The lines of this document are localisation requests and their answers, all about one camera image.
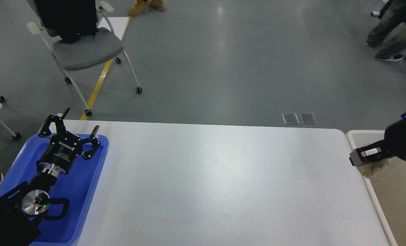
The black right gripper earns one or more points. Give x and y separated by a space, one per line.
394 143

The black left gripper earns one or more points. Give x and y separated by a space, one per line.
60 152

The beige paper ball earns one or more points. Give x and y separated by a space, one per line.
372 170

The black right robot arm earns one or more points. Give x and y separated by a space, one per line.
393 144

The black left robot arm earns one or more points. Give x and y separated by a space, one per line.
27 205

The beige plastic bin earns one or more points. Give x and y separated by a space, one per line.
388 195

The blue plastic tray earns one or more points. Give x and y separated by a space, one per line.
78 187

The right metal floor plate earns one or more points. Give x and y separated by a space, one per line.
308 119

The metal floor plate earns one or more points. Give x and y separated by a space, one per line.
308 119
290 119

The grey white rolling chair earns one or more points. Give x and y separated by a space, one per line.
88 51

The left metal floor plate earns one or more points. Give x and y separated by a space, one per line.
290 119

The person in grey jeans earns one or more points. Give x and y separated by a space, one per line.
394 30

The black jacket on chair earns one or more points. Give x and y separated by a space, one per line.
70 19

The white floor sheet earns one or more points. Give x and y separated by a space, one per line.
119 25

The person in tan boots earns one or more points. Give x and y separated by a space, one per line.
144 6

